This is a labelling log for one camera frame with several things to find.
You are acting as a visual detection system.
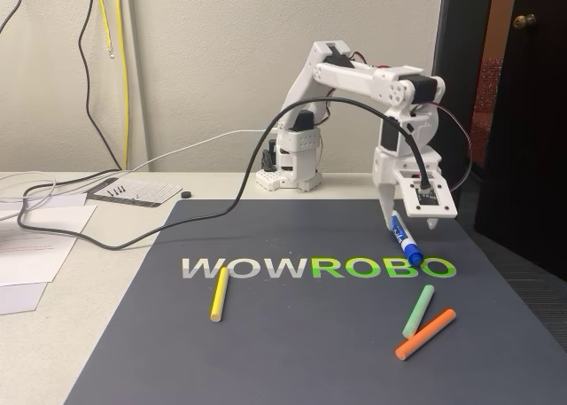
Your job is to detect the long black camera cable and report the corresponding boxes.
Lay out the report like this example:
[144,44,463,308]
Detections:
[16,0,431,252]

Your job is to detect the red patterned fabric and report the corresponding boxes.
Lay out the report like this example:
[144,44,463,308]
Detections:
[466,56,505,169]

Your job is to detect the blue Expo marker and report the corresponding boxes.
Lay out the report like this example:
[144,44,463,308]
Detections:
[388,209,425,268]

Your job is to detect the grey WOWROBO mat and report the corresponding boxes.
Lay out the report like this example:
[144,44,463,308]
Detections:
[64,198,567,405]

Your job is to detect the thin red arm wire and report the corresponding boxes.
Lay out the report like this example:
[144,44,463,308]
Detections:
[431,103,474,191]

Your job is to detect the white gripper camera box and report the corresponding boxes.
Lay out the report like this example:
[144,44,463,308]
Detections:
[395,168,459,221]

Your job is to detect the orange chalk stick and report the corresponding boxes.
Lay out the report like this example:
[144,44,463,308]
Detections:
[394,307,458,362]

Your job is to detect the yellow chalk stick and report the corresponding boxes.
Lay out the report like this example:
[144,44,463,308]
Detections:
[209,266,230,323]

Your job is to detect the short yellow wire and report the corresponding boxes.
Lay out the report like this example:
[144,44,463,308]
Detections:
[94,0,116,60]

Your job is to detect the white cable to arm base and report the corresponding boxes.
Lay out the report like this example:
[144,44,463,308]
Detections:
[131,129,277,173]

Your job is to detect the large white paper sheet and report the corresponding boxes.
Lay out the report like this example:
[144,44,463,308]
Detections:
[0,204,99,288]

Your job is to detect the green chalk stick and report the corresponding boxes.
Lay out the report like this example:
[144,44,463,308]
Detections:
[400,284,436,339]

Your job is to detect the striped screw card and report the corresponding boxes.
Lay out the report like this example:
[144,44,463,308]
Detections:
[84,177,184,210]

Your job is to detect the brass door knob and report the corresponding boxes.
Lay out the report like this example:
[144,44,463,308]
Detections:
[512,12,539,30]

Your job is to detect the narrow white paper sheet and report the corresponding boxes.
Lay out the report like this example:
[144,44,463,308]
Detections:
[25,193,89,210]

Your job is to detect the dark grey door frame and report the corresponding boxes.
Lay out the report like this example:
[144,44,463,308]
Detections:
[417,0,495,222]

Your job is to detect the small white paper sheet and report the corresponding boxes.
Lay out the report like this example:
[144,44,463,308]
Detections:
[0,282,51,316]

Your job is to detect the dark door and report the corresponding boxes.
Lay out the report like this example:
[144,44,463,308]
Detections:
[472,0,567,283]

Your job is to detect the white looped cable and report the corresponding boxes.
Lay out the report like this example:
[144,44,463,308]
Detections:
[0,172,58,222]

